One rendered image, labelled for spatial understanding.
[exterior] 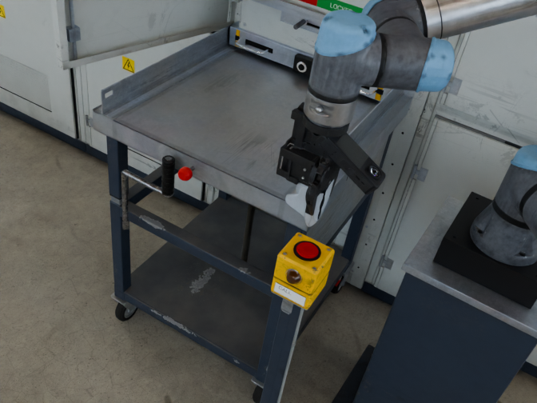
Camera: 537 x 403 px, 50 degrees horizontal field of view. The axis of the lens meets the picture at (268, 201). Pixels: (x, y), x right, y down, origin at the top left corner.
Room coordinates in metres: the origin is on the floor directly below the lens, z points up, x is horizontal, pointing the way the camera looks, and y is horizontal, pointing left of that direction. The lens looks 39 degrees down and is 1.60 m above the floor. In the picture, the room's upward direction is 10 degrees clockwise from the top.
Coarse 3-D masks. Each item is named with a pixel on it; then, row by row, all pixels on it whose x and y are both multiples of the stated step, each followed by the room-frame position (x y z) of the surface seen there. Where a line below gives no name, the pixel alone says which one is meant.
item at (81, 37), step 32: (64, 0) 1.40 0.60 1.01; (96, 0) 1.47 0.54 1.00; (128, 0) 1.55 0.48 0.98; (160, 0) 1.63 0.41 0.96; (192, 0) 1.73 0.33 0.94; (224, 0) 1.83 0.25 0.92; (64, 32) 1.36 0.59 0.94; (96, 32) 1.47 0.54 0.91; (128, 32) 1.55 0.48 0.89; (160, 32) 1.64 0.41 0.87; (192, 32) 1.70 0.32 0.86; (64, 64) 1.36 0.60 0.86
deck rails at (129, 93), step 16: (224, 32) 1.68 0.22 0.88; (192, 48) 1.53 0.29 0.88; (208, 48) 1.61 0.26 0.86; (224, 48) 1.68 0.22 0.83; (160, 64) 1.40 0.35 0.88; (176, 64) 1.46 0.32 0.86; (192, 64) 1.53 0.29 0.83; (208, 64) 1.56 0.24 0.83; (128, 80) 1.28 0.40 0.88; (144, 80) 1.34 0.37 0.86; (160, 80) 1.40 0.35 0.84; (176, 80) 1.43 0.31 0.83; (112, 96) 1.23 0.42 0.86; (128, 96) 1.28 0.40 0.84; (144, 96) 1.31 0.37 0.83; (400, 96) 1.56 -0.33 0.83; (112, 112) 1.21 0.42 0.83; (384, 112) 1.45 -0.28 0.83; (368, 128) 1.33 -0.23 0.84
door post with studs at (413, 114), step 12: (420, 96) 1.57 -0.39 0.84; (420, 108) 1.56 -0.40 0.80; (408, 120) 1.57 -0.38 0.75; (408, 132) 1.57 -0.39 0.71; (408, 144) 1.56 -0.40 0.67; (396, 156) 1.57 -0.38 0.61; (396, 168) 1.57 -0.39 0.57; (396, 180) 1.56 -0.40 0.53; (384, 192) 1.57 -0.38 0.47; (384, 204) 1.57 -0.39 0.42; (384, 216) 1.56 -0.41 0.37; (372, 228) 1.57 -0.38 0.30; (372, 240) 1.57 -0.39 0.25; (372, 252) 1.56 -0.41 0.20; (360, 264) 1.57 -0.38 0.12; (360, 276) 1.57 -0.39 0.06
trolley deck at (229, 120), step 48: (240, 48) 1.71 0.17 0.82; (192, 96) 1.36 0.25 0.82; (240, 96) 1.41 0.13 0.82; (288, 96) 1.45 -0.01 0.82; (144, 144) 1.14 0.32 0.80; (192, 144) 1.14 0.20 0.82; (240, 144) 1.17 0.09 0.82; (288, 144) 1.21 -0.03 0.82; (240, 192) 1.03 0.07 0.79; (288, 192) 1.02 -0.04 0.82; (336, 192) 1.09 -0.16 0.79
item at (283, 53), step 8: (232, 32) 1.69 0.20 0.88; (248, 32) 1.67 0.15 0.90; (232, 40) 1.69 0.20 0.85; (248, 40) 1.67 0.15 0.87; (256, 40) 1.66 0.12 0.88; (264, 40) 1.65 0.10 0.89; (272, 40) 1.64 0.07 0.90; (256, 48) 1.66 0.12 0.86; (264, 48) 1.65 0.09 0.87; (272, 48) 1.63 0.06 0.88; (280, 48) 1.62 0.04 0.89; (288, 48) 1.61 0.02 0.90; (264, 56) 1.65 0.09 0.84; (272, 56) 1.63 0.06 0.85; (280, 56) 1.62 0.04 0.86; (288, 56) 1.61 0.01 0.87; (312, 56) 1.58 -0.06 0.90; (288, 64) 1.61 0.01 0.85; (360, 88) 1.51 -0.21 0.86; (368, 88) 1.51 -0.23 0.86; (384, 88) 1.49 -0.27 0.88; (384, 96) 1.48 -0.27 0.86
